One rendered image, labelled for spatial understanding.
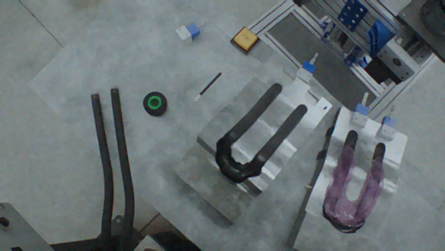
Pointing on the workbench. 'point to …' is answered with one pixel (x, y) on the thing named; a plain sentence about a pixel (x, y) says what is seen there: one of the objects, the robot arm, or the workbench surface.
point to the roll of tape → (152, 103)
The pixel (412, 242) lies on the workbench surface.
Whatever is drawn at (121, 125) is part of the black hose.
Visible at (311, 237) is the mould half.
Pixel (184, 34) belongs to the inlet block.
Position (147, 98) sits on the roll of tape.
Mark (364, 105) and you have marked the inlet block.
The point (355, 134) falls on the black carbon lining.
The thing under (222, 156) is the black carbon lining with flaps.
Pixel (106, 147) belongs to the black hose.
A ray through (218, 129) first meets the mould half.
